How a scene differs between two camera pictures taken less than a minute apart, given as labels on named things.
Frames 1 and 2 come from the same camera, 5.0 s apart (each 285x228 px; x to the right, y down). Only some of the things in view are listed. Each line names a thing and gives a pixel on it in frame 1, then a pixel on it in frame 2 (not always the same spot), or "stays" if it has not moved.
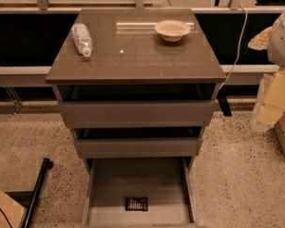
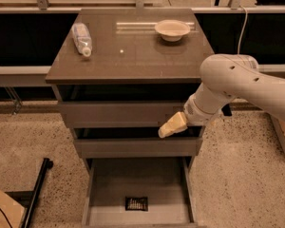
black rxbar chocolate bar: (136, 203) stays
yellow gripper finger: (278, 96) to (178, 123)
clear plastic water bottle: (83, 38) stays
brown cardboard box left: (5, 211) stays
